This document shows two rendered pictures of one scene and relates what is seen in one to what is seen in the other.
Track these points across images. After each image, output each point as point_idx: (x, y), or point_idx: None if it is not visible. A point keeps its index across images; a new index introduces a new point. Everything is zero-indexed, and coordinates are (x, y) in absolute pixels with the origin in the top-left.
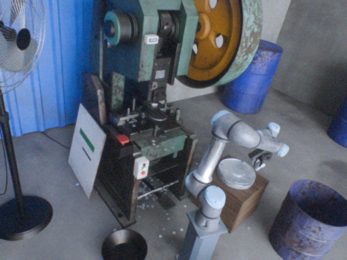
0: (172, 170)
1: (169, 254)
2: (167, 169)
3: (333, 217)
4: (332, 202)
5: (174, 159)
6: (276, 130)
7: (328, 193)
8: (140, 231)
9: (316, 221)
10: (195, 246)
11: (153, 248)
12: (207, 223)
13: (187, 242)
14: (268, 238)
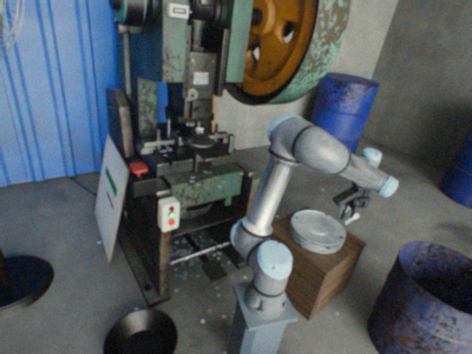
0: (227, 226)
1: (212, 351)
2: (222, 224)
3: (470, 302)
4: (466, 278)
5: (230, 210)
6: (376, 158)
7: (460, 262)
8: (174, 312)
9: (447, 307)
10: (244, 343)
11: (189, 340)
12: (262, 305)
13: (235, 335)
14: (366, 329)
